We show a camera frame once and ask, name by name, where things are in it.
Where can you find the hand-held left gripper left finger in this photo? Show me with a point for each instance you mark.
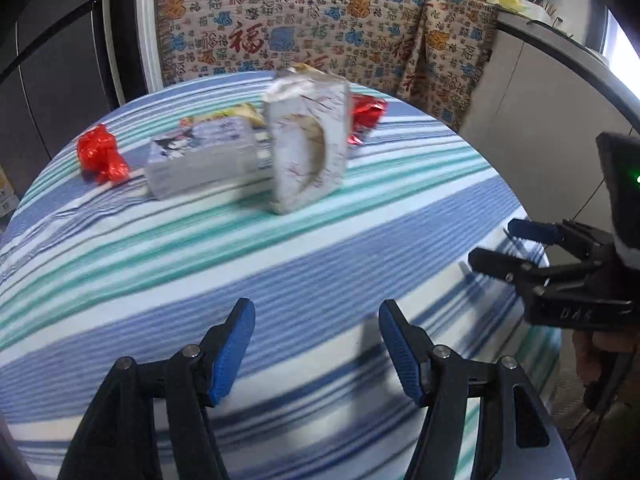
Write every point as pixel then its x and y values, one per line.
pixel 232 355

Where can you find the window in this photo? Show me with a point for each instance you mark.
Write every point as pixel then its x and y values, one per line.
pixel 620 50

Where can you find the red foil wrapper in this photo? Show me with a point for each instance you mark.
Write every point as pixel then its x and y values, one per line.
pixel 365 112

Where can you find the person's right hand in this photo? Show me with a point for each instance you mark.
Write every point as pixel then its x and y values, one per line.
pixel 587 355

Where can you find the white utensil holder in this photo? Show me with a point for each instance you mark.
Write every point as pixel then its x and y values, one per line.
pixel 542 10

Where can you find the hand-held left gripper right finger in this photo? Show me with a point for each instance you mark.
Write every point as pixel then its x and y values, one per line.
pixel 402 355

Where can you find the white cartoon print box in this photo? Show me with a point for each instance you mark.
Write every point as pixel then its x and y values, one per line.
pixel 200 160

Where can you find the tall white packet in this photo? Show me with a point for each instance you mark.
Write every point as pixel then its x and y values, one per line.
pixel 300 160

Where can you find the yellow green snack packet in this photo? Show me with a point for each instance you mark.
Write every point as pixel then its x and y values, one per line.
pixel 235 112

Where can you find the printed patterned cloth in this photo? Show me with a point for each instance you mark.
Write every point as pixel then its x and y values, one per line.
pixel 445 50
pixel 225 20

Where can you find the grey refrigerator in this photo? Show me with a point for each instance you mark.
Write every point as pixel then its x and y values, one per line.
pixel 50 60

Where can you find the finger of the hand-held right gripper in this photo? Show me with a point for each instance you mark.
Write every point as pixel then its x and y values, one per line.
pixel 535 232
pixel 500 265

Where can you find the blue striped tablecloth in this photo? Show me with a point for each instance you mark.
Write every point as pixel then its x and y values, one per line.
pixel 250 260

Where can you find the kitchen counter cabinet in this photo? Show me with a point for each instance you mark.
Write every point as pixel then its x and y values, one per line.
pixel 525 110

